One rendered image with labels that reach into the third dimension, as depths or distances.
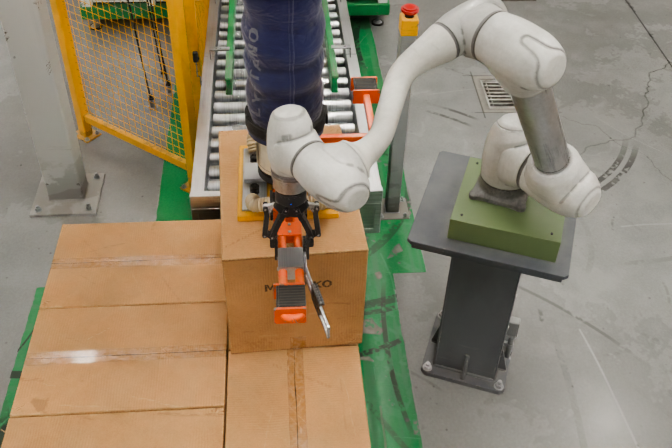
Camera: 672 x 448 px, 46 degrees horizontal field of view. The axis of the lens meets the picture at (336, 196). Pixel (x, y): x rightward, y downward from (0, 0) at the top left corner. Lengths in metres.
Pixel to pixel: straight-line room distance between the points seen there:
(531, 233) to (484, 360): 0.72
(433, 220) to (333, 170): 0.99
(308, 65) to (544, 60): 0.60
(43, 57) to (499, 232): 1.99
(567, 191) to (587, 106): 2.40
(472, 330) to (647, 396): 0.73
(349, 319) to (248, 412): 0.39
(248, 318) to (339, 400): 0.35
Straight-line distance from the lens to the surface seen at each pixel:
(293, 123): 1.71
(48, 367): 2.54
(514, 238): 2.49
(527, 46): 1.87
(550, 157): 2.23
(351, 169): 1.64
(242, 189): 2.35
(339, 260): 2.20
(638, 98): 4.89
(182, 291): 2.65
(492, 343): 2.97
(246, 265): 2.18
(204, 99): 3.42
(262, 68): 2.08
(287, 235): 2.01
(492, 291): 2.78
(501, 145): 2.44
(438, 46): 1.93
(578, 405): 3.16
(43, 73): 3.53
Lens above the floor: 2.46
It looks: 40 degrees down
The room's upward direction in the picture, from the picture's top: 2 degrees clockwise
